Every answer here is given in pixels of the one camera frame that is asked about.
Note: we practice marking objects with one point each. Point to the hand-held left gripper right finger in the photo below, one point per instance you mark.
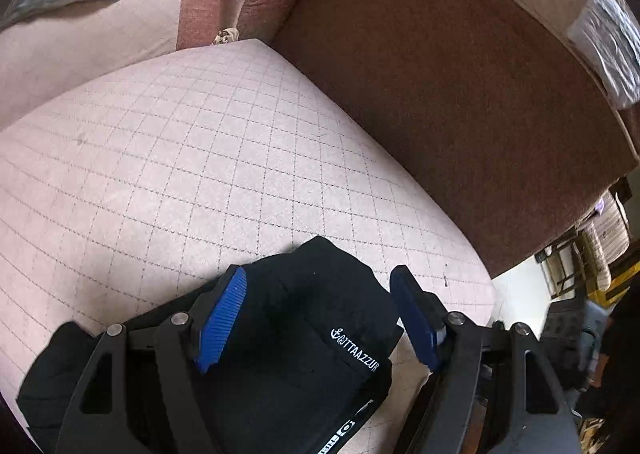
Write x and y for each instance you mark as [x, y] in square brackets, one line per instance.
[413, 319]

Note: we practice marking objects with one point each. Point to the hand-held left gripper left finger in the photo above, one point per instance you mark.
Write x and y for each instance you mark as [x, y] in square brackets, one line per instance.
[224, 320]

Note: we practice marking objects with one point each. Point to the black pants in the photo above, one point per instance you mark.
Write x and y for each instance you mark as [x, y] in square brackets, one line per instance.
[295, 359]

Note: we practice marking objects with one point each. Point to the pink checked sofa seat cushion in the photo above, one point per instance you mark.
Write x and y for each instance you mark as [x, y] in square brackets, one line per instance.
[210, 174]

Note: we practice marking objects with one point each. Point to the dark storage crate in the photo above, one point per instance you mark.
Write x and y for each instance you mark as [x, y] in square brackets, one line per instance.
[575, 329]

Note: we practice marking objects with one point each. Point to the beige striped chair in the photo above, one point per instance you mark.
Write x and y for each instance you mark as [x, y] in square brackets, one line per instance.
[602, 234]

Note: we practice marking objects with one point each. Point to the pink and brown sofa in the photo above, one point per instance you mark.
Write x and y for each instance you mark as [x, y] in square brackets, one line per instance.
[400, 84]

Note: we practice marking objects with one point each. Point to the clear plastic bag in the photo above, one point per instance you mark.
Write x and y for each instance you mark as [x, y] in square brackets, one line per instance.
[612, 44]

